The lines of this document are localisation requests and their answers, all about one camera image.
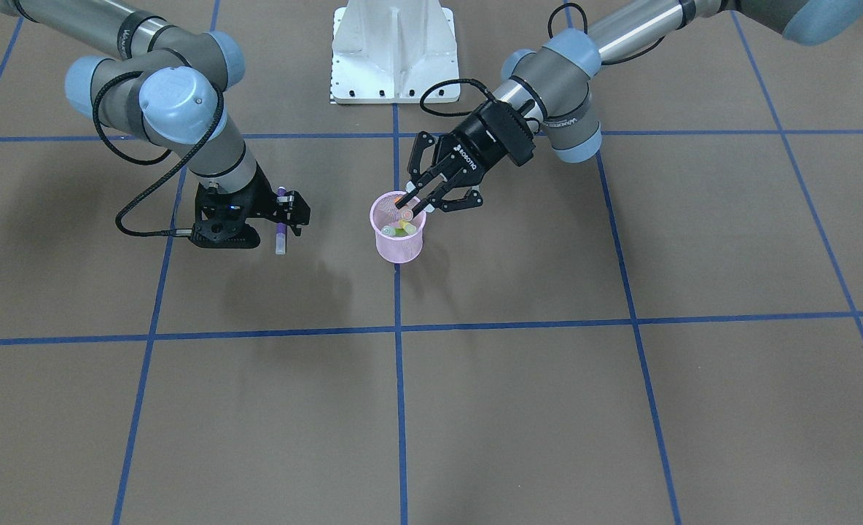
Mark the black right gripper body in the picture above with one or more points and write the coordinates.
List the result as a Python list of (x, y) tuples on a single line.
[(262, 195)]

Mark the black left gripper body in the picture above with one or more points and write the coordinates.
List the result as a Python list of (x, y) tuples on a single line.
[(484, 143)]

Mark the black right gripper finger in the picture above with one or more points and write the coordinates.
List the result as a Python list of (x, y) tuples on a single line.
[(294, 222), (292, 202)]

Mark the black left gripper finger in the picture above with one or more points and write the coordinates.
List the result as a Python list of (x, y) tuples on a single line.
[(457, 170), (424, 153)]

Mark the purple highlighter pen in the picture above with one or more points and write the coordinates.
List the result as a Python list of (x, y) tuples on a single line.
[(280, 245)]

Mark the green highlighter pen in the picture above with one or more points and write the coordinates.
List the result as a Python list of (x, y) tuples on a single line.
[(396, 231)]

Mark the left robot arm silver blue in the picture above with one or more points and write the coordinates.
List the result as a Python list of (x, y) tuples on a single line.
[(548, 90)]

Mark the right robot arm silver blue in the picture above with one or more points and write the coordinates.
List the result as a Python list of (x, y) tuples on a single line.
[(165, 85)]

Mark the pink mesh pen holder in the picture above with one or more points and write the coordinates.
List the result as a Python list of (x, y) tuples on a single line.
[(396, 249)]

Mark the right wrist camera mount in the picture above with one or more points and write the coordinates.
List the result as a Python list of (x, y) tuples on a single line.
[(220, 235)]

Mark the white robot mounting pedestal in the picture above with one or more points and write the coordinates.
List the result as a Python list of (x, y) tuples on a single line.
[(391, 52)]

